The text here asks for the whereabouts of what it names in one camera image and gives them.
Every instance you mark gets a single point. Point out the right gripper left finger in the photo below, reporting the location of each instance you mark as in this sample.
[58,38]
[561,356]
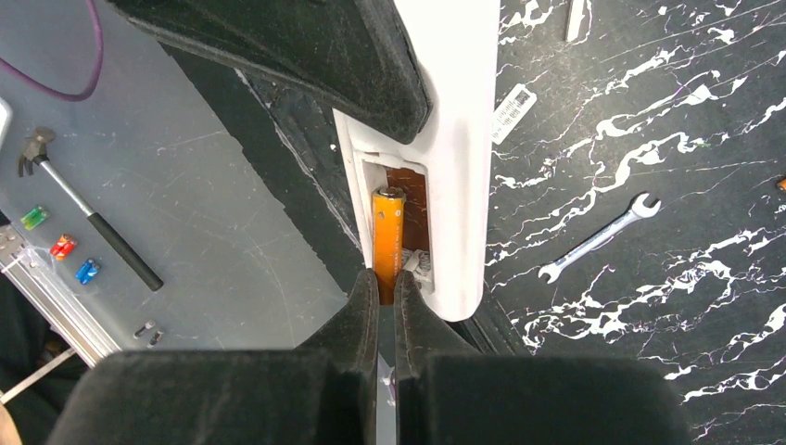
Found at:
[321,392]

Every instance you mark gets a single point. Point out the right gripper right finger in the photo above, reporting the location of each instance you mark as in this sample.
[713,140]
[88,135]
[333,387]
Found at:
[448,392]

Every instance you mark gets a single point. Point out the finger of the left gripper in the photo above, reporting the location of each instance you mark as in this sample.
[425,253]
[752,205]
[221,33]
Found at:
[356,56]

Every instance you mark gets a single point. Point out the orange battery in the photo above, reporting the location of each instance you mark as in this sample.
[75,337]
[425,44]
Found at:
[388,212]

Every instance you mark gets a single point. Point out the white remote control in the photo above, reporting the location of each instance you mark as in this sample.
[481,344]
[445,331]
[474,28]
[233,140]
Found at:
[456,46]

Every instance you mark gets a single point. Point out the remote battery cover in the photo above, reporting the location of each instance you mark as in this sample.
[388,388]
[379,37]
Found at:
[510,111]

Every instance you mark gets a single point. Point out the silver open-end wrench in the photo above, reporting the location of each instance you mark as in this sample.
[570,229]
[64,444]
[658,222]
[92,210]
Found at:
[638,209]

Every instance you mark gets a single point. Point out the green battery pair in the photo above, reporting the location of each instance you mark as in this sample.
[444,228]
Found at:
[34,217]

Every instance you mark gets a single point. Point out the aluminium frame rail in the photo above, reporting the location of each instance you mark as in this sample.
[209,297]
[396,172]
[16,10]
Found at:
[36,279]

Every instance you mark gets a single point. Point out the claw hammer black handle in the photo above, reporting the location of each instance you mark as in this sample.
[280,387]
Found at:
[34,153]

